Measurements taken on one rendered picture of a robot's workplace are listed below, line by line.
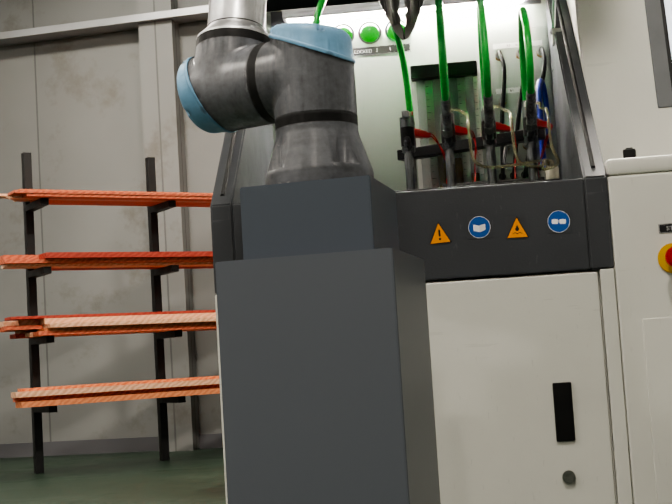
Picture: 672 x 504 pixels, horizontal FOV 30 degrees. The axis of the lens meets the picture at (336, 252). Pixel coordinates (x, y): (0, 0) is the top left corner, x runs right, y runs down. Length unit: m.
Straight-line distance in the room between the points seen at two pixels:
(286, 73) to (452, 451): 0.79
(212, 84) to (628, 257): 0.81
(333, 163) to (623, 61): 1.00
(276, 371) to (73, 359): 9.41
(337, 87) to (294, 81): 0.06
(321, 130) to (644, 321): 0.76
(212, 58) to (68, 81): 9.47
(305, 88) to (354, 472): 0.52
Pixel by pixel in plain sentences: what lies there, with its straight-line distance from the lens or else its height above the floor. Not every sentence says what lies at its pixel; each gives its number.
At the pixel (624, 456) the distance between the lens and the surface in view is 2.21.
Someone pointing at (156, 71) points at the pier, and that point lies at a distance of 10.78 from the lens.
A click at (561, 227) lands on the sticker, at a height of 0.87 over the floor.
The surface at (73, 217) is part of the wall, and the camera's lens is 11.07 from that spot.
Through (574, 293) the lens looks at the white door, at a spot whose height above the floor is 0.75.
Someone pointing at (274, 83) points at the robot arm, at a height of 1.05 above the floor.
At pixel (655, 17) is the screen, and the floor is 1.30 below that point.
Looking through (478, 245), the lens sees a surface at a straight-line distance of 2.20.
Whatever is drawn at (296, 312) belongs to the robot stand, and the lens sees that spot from 1.62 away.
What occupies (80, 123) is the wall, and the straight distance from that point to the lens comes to 11.16.
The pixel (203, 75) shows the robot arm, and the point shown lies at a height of 1.08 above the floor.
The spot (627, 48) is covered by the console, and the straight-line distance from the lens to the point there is 2.56.
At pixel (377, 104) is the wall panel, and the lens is 2.79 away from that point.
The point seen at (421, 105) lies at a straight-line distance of 2.75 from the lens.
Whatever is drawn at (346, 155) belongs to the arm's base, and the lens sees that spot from 1.71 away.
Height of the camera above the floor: 0.66
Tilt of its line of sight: 5 degrees up
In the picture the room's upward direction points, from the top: 4 degrees counter-clockwise
